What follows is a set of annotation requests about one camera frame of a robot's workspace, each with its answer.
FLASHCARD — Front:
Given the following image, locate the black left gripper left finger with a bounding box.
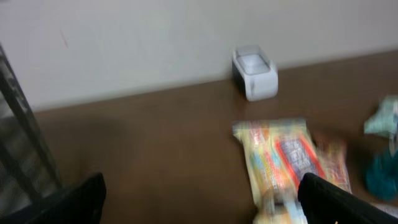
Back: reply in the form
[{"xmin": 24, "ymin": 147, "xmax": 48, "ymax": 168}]
[{"xmin": 1, "ymin": 172, "xmax": 106, "ymax": 224}]

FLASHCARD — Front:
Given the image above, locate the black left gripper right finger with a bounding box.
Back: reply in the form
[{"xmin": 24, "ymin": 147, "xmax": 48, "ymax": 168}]
[{"xmin": 298, "ymin": 173, "xmax": 397, "ymax": 224}]

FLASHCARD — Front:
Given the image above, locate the brown chocolate bar wrapper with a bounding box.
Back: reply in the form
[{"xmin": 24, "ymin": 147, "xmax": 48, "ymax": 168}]
[{"xmin": 313, "ymin": 134, "xmax": 352, "ymax": 193}]

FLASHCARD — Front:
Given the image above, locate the grey plastic shopping basket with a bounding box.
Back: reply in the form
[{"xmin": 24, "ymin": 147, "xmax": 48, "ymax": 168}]
[{"xmin": 1, "ymin": 50, "xmax": 62, "ymax": 218}]

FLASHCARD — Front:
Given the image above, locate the yellow snack bag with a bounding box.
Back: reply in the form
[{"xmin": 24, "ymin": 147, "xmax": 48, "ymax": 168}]
[{"xmin": 233, "ymin": 119, "xmax": 325, "ymax": 223}]

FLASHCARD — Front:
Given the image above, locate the blue mouthwash bottle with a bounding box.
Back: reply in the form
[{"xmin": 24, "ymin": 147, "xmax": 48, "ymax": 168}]
[{"xmin": 366, "ymin": 137, "xmax": 397, "ymax": 200}]

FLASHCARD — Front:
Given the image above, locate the green wet wipes pack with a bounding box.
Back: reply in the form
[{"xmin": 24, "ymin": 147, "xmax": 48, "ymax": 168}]
[{"xmin": 364, "ymin": 95, "xmax": 397, "ymax": 138}]

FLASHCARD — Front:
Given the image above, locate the white barcode scanner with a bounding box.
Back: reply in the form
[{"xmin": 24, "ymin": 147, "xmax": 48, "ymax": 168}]
[{"xmin": 232, "ymin": 45, "xmax": 279, "ymax": 101}]

